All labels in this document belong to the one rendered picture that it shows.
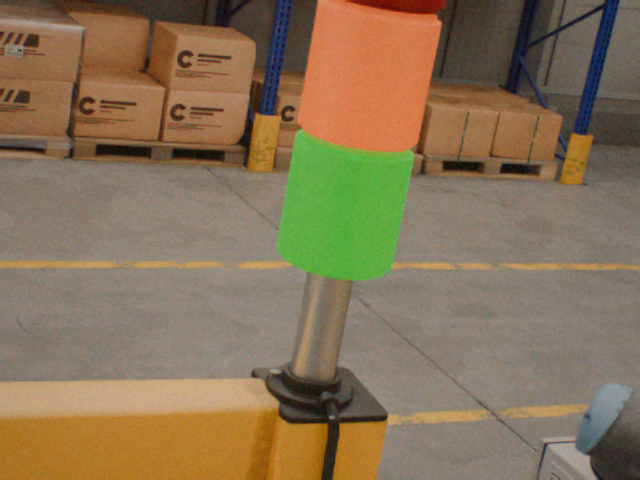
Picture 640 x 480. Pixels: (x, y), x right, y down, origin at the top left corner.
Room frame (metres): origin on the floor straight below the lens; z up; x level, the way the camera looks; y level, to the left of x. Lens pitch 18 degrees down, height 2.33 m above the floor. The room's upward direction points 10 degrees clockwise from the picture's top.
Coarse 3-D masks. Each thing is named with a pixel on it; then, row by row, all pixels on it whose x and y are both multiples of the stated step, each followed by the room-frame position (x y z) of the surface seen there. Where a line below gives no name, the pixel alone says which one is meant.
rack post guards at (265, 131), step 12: (264, 120) 8.54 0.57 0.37; (276, 120) 8.59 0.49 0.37; (264, 132) 8.55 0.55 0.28; (276, 132) 8.59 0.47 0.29; (252, 144) 8.57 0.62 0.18; (264, 144) 8.56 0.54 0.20; (576, 144) 9.86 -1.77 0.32; (588, 144) 9.90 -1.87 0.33; (252, 156) 8.55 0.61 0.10; (264, 156) 8.56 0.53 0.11; (576, 156) 9.86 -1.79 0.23; (252, 168) 8.54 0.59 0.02; (264, 168) 8.57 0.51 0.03; (564, 168) 9.89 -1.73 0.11; (576, 168) 9.88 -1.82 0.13; (564, 180) 9.86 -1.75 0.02; (576, 180) 9.89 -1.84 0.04
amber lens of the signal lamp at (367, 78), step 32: (320, 0) 0.52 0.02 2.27; (320, 32) 0.50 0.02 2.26; (352, 32) 0.49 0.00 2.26; (384, 32) 0.49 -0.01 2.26; (416, 32) 0.50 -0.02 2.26; (320, 64) 0.50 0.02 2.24; (352, 64) 0.49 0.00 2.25; (384, 64) 0.49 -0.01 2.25; (416, 64) 0.50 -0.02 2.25; (320, 96) 0.50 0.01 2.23; (352, 96) 0.49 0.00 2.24; (384, 96) 0.49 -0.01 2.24; (416, 96) 0.50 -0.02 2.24; (320, 128) 0.50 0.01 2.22; (352, 128) 0.49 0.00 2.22; (384, 128) 0.49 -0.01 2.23; (416, 128) 0.51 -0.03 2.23
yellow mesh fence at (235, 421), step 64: (0, 384) 0.47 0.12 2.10; (64, 384) 0.48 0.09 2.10; (128, 384) 0.49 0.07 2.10; (192, 384) 0.50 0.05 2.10; (256, 384) 0.51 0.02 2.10; (0, 448) 0.45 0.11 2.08; (64, 448) 0.46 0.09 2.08; (128, 448) 0.47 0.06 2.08; (192, 448) 0.48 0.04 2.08; (256, 448) 0.49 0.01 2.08; (320, 448) 0.49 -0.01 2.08
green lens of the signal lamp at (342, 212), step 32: (320, 160) 0.50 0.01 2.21; (352, 160) 0.49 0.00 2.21; (384, 160) 0.50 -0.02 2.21; (288, 192) 0.51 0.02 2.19; (320, 192) 0.49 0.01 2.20; (352, 192) 0.49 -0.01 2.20; (384, 192) 0.50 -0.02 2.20; (288, 224) 0.50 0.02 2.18; (320, 224) 0.49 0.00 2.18; (352, 224) 0.49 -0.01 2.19; (384, 224) 0.50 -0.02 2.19; (288, 256) 0.50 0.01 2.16; (320, 256) 0.49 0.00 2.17; (352, 256) 0.49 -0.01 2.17; (384, 256) 0.50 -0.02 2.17
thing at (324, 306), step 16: (304, 288) 0.52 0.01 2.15; (320, 288) 0.51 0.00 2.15; (336, 288) 0.51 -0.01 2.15; (304, 304) 0.51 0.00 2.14; (320, 304) 0.51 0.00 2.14; (336, 304) 0.51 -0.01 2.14; (304, 320) 0.51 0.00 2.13; (320, 320) 0.51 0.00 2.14; (336, 320) 0.51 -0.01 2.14; (304, 336) 0.51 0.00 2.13; (320, 336) 0.51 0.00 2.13; (336, 336) 0.51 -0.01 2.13; (304, 352) 0.51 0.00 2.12; (320, 352) 0.51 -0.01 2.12; (336, 352) 0.51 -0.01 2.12; (304, 368) 0.51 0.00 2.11; (320, 368) 0.51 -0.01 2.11
